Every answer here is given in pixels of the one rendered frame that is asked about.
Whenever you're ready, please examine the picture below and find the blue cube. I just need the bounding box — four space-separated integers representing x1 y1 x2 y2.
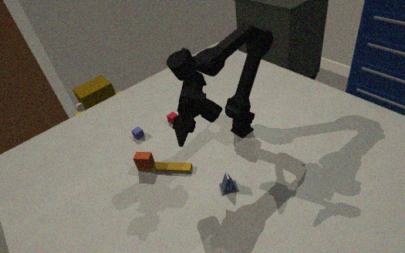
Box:
131 127 144 140

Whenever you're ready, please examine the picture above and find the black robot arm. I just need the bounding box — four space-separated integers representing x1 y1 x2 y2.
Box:
167 24 274 138

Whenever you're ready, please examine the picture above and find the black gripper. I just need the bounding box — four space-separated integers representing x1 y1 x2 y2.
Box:
172 85 206 147

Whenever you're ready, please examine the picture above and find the red block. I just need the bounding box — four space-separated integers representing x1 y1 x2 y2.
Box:
167 112 178 124

